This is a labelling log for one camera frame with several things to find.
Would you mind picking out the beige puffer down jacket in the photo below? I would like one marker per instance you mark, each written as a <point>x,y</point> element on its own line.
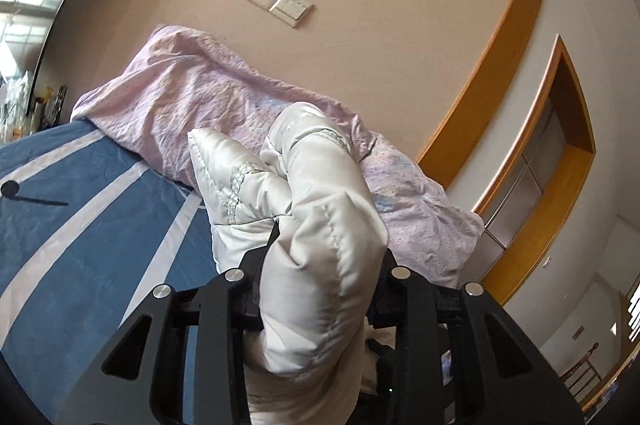
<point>304,199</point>

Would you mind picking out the pink floral pillow near door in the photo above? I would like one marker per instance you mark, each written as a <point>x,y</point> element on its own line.
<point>428,234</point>

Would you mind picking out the frosted glass sliding door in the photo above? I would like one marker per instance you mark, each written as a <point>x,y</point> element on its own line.
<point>519,194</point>

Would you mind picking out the blue white striped bed sheet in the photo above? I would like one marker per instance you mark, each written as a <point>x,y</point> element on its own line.
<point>92,231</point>

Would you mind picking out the dark wooden chair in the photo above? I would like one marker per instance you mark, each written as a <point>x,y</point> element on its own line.
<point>582,376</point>

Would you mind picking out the white wall light switch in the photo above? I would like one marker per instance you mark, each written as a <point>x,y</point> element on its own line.
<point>291,12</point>

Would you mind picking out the pink floral pillow near wall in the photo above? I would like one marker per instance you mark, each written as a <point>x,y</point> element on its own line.
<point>183,79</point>

